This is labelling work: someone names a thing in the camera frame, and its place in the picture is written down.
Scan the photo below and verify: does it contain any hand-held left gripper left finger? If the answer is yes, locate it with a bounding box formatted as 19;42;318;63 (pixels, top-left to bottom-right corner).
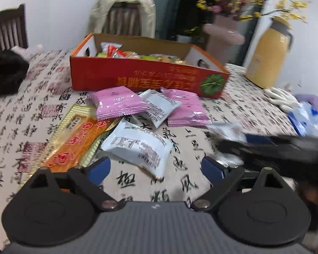
29;157;125;213

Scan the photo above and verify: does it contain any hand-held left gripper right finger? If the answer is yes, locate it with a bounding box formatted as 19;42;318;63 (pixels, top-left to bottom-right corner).
191;156;294;213

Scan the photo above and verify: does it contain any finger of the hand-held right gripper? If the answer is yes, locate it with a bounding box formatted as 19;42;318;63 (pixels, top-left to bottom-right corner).
218;141;258;162
244;134;279;146

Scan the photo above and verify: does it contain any silver white snack packet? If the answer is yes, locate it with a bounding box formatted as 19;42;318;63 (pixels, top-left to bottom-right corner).
207;122;248;168

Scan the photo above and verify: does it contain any long orange snack packet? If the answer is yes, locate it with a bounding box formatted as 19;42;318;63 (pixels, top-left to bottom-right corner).
18;104;124;194

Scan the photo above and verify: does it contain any large white snack packet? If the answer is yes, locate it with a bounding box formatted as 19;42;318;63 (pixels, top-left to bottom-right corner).
101;120;173;179

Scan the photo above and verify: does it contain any pink snack packet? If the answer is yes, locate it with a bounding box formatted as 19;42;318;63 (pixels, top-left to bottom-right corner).
160;87;213;127
85;86;151;121

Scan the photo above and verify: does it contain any grey white snack packet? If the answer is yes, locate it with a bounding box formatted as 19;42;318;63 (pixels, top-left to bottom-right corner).
137;88;183;128

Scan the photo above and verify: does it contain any orange cardboard box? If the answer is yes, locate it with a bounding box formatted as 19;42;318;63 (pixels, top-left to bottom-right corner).
70;33;230;99

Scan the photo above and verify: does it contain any blue plastic bag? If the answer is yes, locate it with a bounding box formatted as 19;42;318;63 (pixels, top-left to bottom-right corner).
287;101;318;139

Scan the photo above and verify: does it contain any white glove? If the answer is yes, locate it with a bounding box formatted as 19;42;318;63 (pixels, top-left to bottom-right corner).
264;87;300;112

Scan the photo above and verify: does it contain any yellow thermos jug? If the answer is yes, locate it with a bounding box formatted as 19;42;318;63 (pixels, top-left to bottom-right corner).
244;16;293;89

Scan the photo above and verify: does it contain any pink vase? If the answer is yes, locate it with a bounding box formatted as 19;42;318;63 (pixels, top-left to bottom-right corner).
203;14;246;65

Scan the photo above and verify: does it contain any pile of snack packets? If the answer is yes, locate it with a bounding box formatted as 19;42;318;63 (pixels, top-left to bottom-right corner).
95;42;189;65

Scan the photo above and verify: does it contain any black cloth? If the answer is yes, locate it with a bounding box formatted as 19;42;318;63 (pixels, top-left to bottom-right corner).
0;50;30;96

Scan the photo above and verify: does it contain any pink striped cushion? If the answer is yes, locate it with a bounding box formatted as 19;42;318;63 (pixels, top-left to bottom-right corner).
11;44;44;59

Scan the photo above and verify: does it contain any dark wooden chair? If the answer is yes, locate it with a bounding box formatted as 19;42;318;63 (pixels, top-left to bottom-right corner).
102;1;144;36
0;4;29;57

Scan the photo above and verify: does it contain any wooden chair with beige jacket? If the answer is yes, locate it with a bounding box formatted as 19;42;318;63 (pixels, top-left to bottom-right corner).
89;0;156;39

